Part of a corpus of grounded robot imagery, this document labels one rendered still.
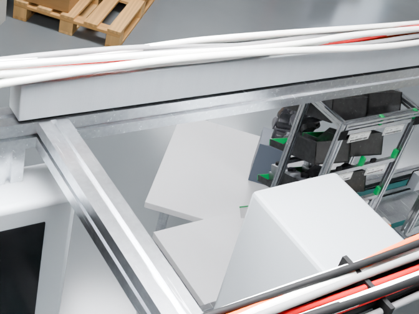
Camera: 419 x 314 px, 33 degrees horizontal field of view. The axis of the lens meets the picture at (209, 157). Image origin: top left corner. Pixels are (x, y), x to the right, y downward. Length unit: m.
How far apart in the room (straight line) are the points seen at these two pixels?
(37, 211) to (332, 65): 0.58
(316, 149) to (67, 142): 1.31
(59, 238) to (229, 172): 2.03
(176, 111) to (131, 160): 3.31
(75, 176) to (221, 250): 1.81
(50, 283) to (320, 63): 0.59
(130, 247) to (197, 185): 2.13
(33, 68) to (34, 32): 4.68
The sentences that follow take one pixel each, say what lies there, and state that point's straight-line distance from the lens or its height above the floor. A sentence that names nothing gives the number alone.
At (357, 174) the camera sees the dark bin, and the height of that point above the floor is 1.36.
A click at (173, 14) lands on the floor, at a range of 6.34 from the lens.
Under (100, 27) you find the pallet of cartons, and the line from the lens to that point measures 5.58.
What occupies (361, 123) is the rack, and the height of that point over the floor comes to 1.66.
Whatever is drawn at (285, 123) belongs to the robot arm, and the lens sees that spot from 2.92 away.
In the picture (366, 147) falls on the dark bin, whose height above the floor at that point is 1.49.
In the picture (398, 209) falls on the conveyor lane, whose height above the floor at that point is 0.92.
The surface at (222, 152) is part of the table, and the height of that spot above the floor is 0.86.
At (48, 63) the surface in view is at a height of 2.19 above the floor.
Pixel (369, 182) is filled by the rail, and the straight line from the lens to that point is 3.17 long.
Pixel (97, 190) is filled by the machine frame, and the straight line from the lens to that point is 0.93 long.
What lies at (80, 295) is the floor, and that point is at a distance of 3.59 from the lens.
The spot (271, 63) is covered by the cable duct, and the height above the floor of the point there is 2.14.
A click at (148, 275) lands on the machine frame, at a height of 2.10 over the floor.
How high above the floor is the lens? 2.68
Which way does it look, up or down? 35 degrees down
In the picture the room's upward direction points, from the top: 16 degrees clockwise
